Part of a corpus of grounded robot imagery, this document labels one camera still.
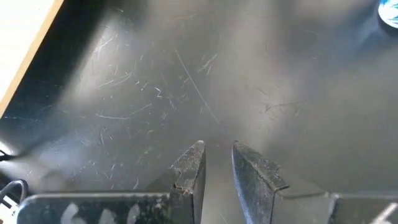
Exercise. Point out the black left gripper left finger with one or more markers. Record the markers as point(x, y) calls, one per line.
point(189, 174)

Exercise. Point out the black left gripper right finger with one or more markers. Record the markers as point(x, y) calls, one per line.
point(255, 180)

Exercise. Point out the white mug navy floral print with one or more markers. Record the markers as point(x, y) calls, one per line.
point(390, 12)

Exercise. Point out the light wooden shelf board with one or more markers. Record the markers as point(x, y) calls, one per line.
point(18, 37)

